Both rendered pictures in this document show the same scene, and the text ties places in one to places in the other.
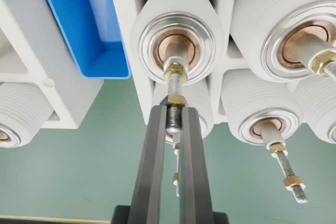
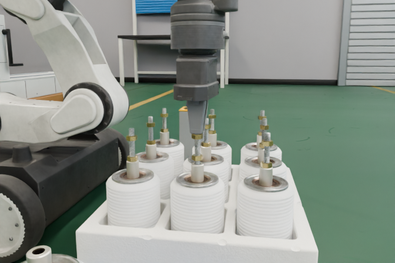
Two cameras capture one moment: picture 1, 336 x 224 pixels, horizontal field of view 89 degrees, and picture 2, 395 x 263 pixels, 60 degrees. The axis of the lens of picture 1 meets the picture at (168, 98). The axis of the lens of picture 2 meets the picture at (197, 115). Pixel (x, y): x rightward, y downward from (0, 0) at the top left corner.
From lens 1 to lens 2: 0.60 m
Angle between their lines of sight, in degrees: 93
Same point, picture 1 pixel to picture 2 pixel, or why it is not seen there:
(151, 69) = (204, 185)
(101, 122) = not seen: outside the picture
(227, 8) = not seen: hidden behind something
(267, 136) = (260, 154)
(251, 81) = not seen: hidden behind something
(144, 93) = (259, 240)
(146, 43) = (187, 184)
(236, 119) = (256, 170)
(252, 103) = (243, 168)
